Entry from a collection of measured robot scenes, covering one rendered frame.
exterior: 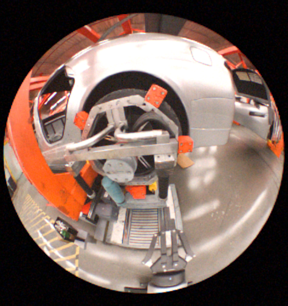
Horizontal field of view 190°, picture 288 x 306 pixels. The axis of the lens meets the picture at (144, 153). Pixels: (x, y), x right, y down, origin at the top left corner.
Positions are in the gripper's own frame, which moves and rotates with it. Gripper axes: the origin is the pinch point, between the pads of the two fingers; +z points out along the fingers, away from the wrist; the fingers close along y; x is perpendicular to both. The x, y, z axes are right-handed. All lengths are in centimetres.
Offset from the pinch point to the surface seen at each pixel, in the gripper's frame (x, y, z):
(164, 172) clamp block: 8.2, 0.1, 10.5
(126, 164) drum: 6.0, -12.5, 18.0
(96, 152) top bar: 14.4, -19.0, 13.5
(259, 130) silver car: 4, 232, 73
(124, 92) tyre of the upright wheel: 32, -13, 41
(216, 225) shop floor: -83, 67, -5
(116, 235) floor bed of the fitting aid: -75, -45, -2
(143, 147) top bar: 14.5, -5.0, 13.5
